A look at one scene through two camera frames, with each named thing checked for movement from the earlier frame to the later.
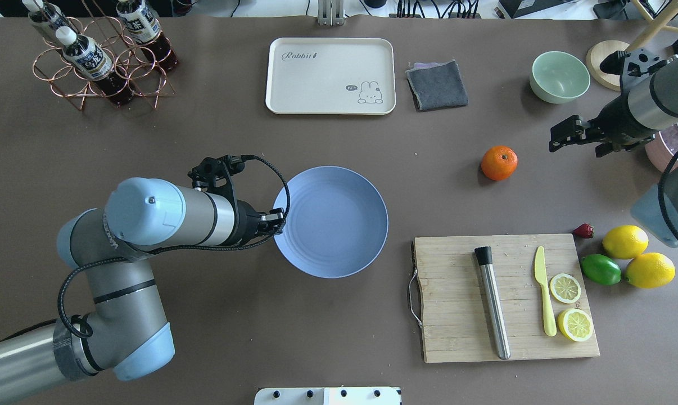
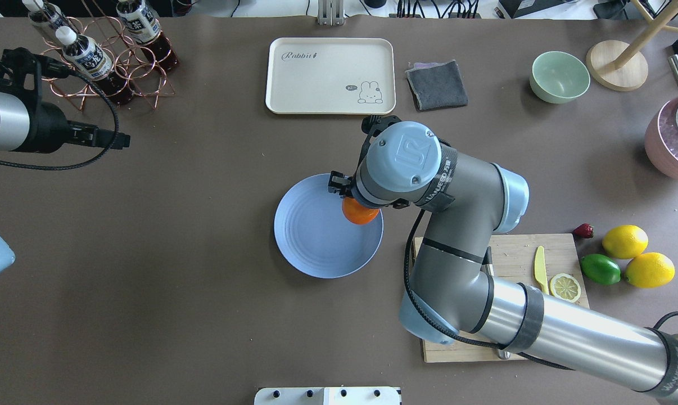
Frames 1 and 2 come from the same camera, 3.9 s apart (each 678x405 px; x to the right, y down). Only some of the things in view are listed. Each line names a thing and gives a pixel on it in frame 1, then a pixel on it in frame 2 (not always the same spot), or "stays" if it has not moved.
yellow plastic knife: (539, 274) stays
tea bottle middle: (89, 58) stays
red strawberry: (584, 230) stays
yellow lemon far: (625, 242) stays
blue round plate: (338, 222) stays
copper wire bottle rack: (89, 57) stays
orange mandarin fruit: (499, 162) to (357, 213)
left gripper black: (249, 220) to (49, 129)
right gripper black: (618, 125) to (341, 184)
